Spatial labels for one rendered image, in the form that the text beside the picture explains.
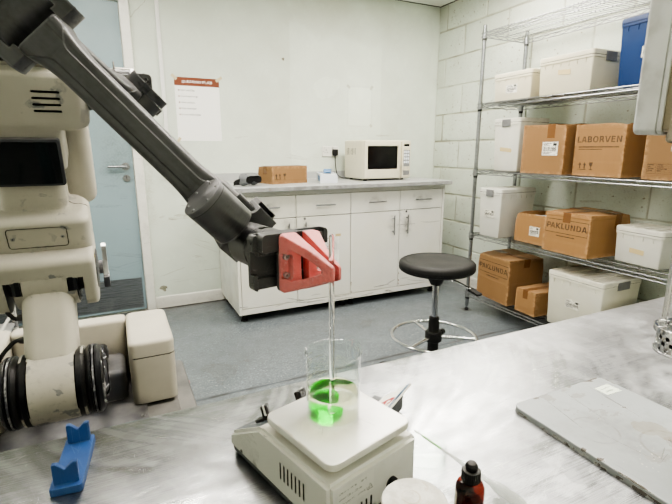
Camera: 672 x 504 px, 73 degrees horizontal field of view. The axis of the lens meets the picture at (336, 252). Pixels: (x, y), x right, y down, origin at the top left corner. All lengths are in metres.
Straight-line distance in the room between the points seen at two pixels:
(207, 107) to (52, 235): 2.33
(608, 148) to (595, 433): 2.12
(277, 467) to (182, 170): 0.39
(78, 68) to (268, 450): 0.52
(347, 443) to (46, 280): 0.94
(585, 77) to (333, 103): 1.83
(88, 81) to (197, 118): 2.77
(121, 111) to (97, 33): 2.78
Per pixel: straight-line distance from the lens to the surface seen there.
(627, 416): 0.81
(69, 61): 0.70
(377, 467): 0.52
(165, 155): 0.66
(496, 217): 3.12
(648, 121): 0.66
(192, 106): 3.44
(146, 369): 1.51
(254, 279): 0.51
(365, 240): 3.29
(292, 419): 0.54
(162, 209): 3.42
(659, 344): 0.69
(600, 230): 2.77
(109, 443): 0.72
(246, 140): 3.51
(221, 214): 0.56
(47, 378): 1.25
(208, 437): 0.69
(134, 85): 1.03
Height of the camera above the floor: 1.13
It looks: 13 degrees down
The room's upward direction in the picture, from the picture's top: straight up
